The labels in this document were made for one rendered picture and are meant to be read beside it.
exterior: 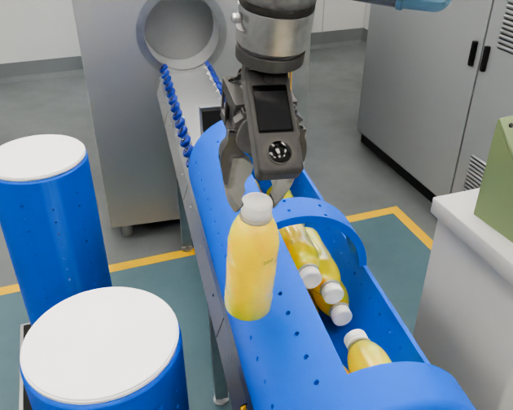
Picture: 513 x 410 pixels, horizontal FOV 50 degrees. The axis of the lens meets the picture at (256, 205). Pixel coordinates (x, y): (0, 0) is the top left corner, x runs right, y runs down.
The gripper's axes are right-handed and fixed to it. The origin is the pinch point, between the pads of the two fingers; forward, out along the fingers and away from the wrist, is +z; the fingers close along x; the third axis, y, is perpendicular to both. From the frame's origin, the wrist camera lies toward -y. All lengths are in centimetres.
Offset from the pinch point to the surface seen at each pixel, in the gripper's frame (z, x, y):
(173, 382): 45.1, 9.5, 4.2
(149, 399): 42.8, 14.1, 0.7
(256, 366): 25.6, -0.8, -6.8
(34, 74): 225, 71, 447
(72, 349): 41, 26, 12
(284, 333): 19.6, -4.6, -6.0
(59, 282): 90, 34, 70
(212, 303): 61, -4, 32
